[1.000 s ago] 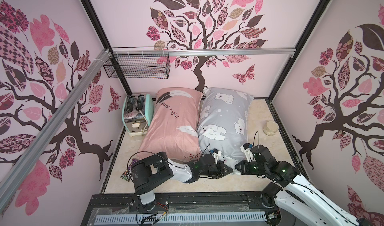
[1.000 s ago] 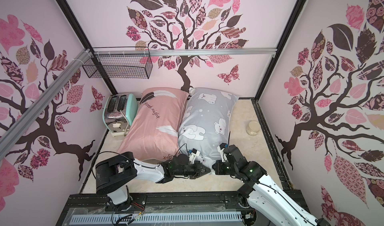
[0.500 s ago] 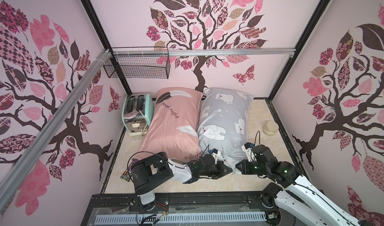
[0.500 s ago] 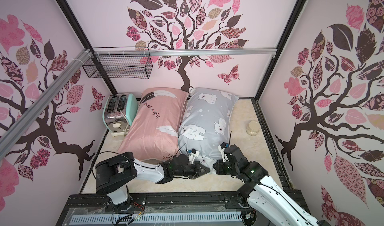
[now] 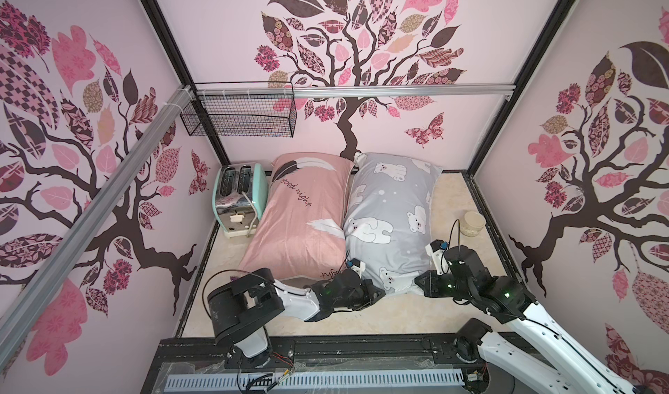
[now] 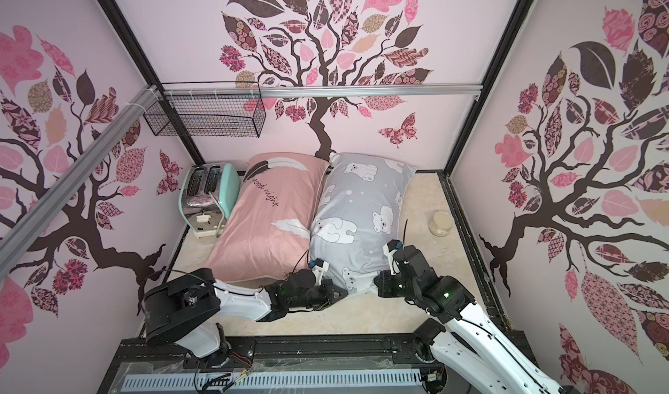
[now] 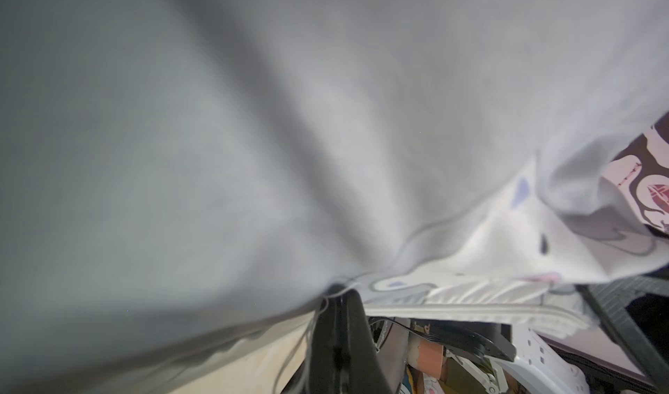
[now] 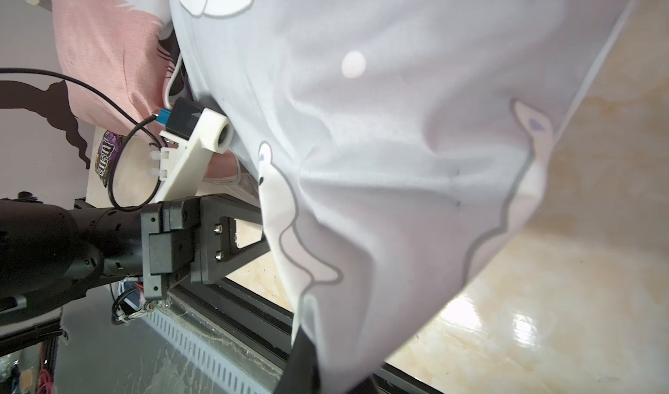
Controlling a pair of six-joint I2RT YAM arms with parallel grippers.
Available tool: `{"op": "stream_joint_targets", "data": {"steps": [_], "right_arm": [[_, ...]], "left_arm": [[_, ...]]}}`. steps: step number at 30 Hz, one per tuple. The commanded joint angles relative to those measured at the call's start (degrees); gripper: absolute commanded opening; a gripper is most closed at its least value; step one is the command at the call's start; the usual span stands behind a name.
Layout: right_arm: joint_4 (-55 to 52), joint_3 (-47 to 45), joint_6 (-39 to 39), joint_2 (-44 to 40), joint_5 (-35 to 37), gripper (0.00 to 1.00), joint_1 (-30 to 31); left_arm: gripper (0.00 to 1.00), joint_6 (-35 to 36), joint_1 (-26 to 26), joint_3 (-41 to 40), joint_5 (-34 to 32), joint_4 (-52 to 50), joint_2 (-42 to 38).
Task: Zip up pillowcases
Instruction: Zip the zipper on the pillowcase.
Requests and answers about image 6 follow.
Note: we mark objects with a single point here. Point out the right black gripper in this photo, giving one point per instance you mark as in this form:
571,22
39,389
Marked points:
395,281

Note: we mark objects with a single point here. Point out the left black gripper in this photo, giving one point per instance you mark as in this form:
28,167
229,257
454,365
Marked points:
328,290

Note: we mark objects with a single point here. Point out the grey polar bear pillow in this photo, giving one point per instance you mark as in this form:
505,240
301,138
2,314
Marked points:
358,214

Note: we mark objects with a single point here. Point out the pink feather pillow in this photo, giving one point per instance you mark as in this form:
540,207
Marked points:
268,234

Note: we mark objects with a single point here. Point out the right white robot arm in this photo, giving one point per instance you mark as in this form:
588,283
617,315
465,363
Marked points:
458,332

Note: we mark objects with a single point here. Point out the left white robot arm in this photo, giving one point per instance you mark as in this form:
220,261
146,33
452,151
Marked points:
180,311

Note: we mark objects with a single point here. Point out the round beige jar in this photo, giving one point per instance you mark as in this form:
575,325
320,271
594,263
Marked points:
441,223

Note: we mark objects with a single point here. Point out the mint and chrome toaster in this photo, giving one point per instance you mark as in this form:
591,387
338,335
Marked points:
208,196

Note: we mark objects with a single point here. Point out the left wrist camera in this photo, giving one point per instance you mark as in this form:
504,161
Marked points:
318,268

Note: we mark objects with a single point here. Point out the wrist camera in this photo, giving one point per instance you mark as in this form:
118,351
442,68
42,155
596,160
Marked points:
389,250
318,268

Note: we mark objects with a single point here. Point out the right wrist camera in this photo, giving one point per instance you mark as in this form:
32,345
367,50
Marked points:
389,250

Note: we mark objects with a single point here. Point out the white slotted cable duct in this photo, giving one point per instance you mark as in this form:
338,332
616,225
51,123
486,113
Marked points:
349,381

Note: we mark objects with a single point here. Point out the back aluminium frame rail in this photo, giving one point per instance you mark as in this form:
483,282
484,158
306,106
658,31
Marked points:
329,91

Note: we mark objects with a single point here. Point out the aluminium frame rail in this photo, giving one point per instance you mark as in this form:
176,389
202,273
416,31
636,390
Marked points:
329,91
20,238

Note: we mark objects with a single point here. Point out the black wire basket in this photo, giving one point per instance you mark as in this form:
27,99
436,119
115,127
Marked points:
208,109

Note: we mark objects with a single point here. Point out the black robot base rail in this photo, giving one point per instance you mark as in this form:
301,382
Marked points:
286,353

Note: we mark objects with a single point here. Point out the left aluminium frame rail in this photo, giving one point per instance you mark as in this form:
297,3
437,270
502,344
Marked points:
20,238

